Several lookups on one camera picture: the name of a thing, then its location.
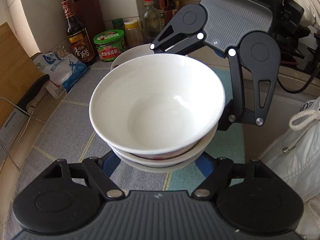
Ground white plate fruit print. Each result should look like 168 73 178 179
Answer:
110 43 154 71

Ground white ceramic bowl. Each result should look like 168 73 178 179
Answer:
89 54 225 154

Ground kitchen cleaver knife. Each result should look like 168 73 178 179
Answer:
1 74 50 171

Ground clear glass bottle red cap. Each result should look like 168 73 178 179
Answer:
140 0 162 43

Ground yellow lid spice jar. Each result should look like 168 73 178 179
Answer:
124 20 143 48

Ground grey checked cloth mat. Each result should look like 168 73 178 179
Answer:
2 62 246 240

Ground green cap small jar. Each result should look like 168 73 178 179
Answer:
112 18 125 31

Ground white jacket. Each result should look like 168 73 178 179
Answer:
259 99 319 239

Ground green lid mushroom sauce jar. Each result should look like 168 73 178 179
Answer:
93 29 125 62

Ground brown knife block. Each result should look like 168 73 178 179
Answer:
72 0 106 44

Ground blue white salt bag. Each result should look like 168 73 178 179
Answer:
33 52 89 99

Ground dark vinegar bottle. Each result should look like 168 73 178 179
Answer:
62 0 95 66

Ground binder clips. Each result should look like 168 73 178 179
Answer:
55 45 69 57

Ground wooden cutting board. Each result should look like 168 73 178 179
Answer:
0 22 49 125

